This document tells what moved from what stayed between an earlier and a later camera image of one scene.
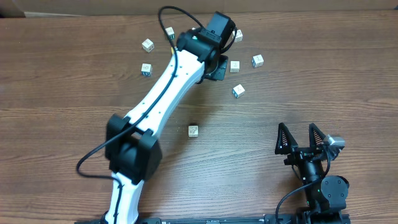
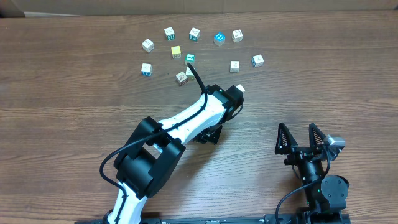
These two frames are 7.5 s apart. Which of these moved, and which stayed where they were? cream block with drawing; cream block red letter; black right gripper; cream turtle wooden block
Moved: cream block red letter
Stayed: cream turtle wooden block; black right gripper; cream block with drawing
